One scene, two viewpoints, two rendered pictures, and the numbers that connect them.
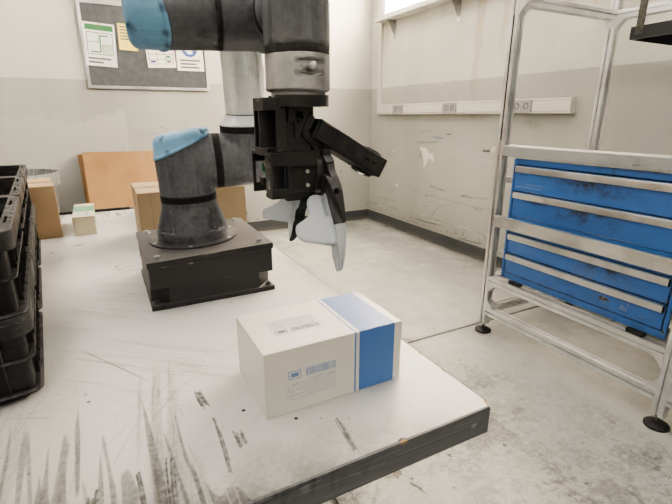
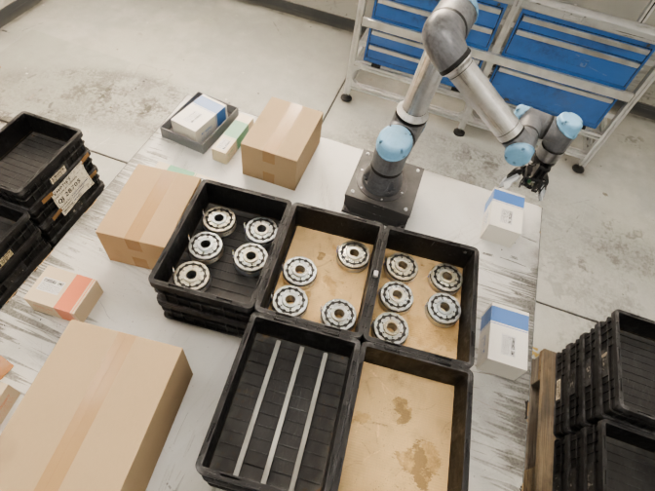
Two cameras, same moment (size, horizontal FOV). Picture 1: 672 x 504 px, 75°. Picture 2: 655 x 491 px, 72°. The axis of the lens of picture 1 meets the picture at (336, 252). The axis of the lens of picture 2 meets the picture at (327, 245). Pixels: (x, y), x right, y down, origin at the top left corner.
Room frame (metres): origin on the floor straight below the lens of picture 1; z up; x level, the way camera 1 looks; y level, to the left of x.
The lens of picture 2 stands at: (0.33, 1.37, 2.03)
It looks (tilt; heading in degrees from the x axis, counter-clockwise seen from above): 55 degrees down; 308
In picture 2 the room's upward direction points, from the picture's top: 11 degrees clockwise
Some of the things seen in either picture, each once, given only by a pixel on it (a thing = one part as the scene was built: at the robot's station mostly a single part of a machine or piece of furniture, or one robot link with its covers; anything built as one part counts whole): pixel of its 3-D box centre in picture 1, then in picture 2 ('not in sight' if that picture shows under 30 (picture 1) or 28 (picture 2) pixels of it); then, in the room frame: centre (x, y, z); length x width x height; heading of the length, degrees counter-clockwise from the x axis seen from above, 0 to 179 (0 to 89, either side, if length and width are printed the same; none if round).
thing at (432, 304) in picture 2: not in sight; (443, 308); (0.45, 0.59, 0.86); 0.10 x 0.10 x 0.01
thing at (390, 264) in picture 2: not in sight; (402, 266); (0.63, 0.58, 0.86); 0.10 x 0.10 x 0.01
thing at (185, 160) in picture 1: (187, 160); (392, 148); (0.94, 0.31, 0.97); 0.13 x 0.12 x 0.14; 110
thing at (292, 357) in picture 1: (318, 347); (502, 216); (0.56, 0.03, 0.75); 0.20 x 0.12 x 0.09; 118
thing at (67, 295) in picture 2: not in sight; (64, 294); (1.27, 1.39, 0.74); 0.16 x 0.12 x 0.07; 31
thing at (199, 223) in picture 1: (191, 214); (384, 172); (0.94, 0.32, 0.85); 0.15 x 0.15 x 0.10
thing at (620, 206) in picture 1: (579, 237); (428, 35); (1.67, -0.96, 0.60); 0.72 x 0.03 x 0.56; 28
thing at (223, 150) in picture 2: not in sight; (233, 137); (1.53, 0.56, 0.73); 0.24 x 0.06 x 0.06; 115
